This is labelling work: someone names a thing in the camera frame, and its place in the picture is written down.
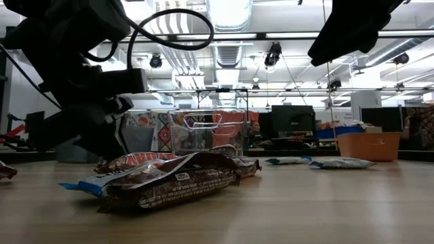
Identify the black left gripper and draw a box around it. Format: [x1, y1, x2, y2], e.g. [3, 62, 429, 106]
[32, 93, 136, 161]

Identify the brown candy with orange lettering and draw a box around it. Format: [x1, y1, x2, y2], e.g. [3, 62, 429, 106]
[94, 151, 179, 175]

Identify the blue and white candy bar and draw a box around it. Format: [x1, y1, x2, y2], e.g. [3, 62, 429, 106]
[265, 155, 313, 166]
[309, 157, 376, 170]
[59, 159, 191, 199]

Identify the long brown candy bar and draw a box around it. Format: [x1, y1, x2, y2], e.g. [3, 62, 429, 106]
[96, 150, 243, 214]

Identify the grey translucent plastic bin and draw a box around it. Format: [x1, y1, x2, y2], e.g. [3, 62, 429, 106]
[54, 125, 155, 164]

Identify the white LED light strip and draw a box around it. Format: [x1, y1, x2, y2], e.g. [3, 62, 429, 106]
[176, 33, 258, 40]
[265, 32, 321, 39]
[378, 30, 434, 37]

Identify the colourful patterned cloth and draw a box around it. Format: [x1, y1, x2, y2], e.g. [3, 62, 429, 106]
[134, 111, 173, 152]

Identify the small black monitor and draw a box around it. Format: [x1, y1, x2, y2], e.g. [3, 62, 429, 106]
[24, 110, 46, 134]

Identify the clear plastic bin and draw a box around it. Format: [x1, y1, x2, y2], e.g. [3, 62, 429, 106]
[168, 108, 248, 163]

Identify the black panel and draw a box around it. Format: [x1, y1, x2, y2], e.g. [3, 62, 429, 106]
[360, 106, 406, 134]

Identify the red bar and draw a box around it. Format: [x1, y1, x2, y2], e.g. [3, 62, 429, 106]
[0, 124, 26, 143]

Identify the blue storage bin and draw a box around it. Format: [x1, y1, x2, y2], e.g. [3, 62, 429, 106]
[316, 125, 366, 140]

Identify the dark patterned cloth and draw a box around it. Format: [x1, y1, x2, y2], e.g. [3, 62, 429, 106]
[405, 106, 434, 151]

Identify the orange plastic bin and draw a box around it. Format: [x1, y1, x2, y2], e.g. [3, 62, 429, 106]
[336, 131, 401, 163]

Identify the large black monitor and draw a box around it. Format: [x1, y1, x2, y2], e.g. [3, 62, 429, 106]
[270, 104, 317, 139]

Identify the red cloth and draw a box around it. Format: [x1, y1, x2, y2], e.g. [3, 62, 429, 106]
[212, 110, 260, 146]

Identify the person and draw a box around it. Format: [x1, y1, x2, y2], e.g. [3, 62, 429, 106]
[248, 121, 262, 145]

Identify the thin hanging cord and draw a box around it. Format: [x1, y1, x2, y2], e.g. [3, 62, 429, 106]
[325, 62, 338, 150]

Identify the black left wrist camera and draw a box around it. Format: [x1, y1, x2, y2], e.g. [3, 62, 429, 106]
[98, 67, 149, 95]

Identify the thin black cable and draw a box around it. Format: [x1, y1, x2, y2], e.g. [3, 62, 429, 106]
[0, 43, 62, 110]

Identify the silver ventilation duct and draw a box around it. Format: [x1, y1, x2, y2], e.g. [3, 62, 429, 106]
[205, 0, 254, 106]

